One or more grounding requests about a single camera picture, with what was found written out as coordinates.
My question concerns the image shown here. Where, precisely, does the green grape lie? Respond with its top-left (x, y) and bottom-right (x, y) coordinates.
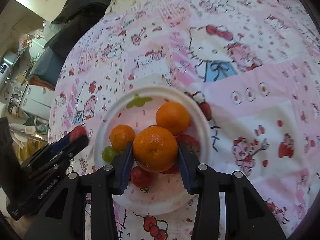
top-left (101, 146), bottom-right (120, 164)

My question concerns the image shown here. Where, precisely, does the red cherry tomato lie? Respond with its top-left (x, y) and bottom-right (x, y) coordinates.
top-left (130, 166), bottom-right (154, 193)
top-left (69, 126), bottom-right (87, 142)

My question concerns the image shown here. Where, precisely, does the pink Hello Kitty bedsheet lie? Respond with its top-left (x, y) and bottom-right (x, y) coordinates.
top-left (49, 0), bottom-right (319, 237)

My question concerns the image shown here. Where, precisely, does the orange mandarin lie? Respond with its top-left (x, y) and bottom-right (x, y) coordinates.
top-left (109, 125), bottom-right (135, 151)
top-left (133, 126), bottom-right (178, 173)
top-left (156, 102), bottom-right (191, 136)

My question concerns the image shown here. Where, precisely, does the pink strawberry pattern plate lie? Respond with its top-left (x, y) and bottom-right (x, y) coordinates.
top-left (94, 85), bottom-right (213, 215)

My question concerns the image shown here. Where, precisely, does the black clothes pile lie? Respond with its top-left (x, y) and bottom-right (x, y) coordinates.
top-left (45, 0), bottom-right (112, 60)

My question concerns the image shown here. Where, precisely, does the red strawberry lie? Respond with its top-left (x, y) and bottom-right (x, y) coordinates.
top-left (162, 163), bottom-right (179, 174)
top-left (175, 134), bottom-right (200, 156)

